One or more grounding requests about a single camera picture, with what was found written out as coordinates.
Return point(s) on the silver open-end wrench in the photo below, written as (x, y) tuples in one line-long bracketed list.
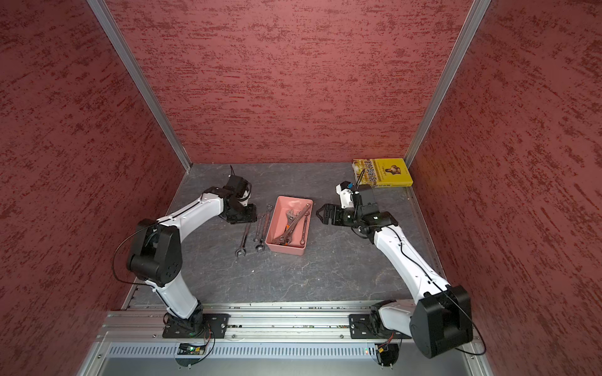
[(291, 217)]

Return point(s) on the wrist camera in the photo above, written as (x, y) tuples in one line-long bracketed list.
[(237, 184), (360, 198)]

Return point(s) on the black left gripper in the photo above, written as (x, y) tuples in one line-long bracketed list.
[(250, 217)]

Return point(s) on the small silver combination wrench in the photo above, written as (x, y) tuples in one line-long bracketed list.
[(259, 228)]

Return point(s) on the orange handled adjustable wrench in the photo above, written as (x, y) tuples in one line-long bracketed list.
[(287, 235)]

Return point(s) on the pink plastic storage box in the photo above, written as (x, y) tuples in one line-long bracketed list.
[(279, 221)]

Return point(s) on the yellow book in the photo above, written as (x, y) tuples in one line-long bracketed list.
[(382, 172)]

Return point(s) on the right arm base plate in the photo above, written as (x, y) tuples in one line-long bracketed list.
[(365, 326)]

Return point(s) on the aluminium front rail frame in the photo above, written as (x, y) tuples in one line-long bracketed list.
[(268, 338)]

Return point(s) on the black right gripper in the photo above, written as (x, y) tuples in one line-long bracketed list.
[(328, 212)]

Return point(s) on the left controller board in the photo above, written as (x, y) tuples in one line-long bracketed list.
[(188, 349)]

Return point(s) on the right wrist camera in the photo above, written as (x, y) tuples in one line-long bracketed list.
[(360, 198)]

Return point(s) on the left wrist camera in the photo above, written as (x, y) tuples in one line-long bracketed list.
[(237, 184)]

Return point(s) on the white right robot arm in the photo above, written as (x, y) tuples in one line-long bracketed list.
[(439, 317)]

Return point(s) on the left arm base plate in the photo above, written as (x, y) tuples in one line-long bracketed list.
[(209, 324)]

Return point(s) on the aluminium corner post right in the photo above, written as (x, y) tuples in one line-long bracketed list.
[(469, 28)]

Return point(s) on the aluminium corner post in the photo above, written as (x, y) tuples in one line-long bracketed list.
[(469, 28), (111, 29)]

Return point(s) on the aluminium corner post left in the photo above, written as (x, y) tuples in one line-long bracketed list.
[(111, 29)]

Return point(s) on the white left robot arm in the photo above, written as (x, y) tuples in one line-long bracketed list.
[(156, 257)]

